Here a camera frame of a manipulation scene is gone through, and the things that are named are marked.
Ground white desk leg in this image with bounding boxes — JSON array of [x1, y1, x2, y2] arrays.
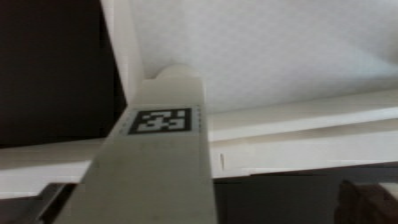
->
[[54, 64, 217, 224]]

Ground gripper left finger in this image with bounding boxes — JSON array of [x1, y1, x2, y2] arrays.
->
[[32, 183, 77, 224]]

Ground white desk tabletop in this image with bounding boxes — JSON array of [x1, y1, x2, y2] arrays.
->
[[100, 0, 398, 141]]

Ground white U-shaped fence frame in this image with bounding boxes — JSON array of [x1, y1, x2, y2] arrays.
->
[[0, 128, 398, 199]]

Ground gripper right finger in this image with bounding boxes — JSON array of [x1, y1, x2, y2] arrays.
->
[[336, 180, 398, 224]]

